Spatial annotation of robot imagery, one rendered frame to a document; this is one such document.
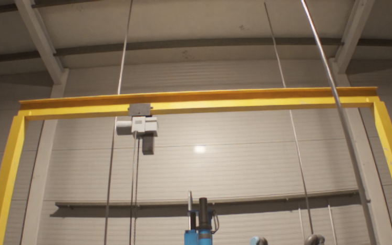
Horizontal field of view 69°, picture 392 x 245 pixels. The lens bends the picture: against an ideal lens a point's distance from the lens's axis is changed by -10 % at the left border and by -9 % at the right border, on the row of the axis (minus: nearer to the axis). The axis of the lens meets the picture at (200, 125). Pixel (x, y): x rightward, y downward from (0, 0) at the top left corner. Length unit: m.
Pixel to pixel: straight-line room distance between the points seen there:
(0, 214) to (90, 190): 2.72
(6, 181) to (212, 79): 5.05
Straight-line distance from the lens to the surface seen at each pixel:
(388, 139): 4.64
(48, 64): 7.83
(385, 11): 8.31
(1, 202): 4.42
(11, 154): 4.62
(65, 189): 6.89
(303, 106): 4.49
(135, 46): 7.46
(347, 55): 7.92
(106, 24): 7.40
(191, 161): 6.49
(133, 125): 4.12
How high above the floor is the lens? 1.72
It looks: 30 degrees up
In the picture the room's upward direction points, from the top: 2 degrees counter-clockwise
